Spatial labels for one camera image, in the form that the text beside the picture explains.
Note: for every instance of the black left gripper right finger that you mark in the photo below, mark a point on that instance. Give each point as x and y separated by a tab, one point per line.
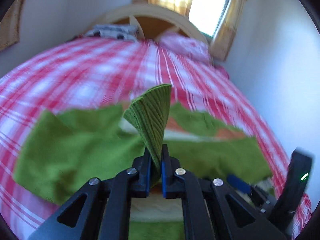
211	208

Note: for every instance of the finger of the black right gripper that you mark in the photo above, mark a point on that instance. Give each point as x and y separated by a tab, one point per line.
238	184

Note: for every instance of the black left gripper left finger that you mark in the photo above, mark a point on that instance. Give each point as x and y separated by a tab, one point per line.
100	209

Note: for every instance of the green striped knit sweater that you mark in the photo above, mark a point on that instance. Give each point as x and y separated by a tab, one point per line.
65	150

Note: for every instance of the pink pillow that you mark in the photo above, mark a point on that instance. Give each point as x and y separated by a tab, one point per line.
189	47

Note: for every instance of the yellow curtain right panel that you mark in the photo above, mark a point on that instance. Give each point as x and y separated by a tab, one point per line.
223	39

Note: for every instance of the red white plaid bedspread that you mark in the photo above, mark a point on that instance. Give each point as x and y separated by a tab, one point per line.
91	72

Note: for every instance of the bright window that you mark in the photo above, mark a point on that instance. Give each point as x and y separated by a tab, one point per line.
206	15

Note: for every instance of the cream wooden headboard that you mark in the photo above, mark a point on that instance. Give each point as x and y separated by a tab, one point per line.
152	21

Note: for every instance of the tan side curtain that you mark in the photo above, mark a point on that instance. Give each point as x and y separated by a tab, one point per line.
10	25

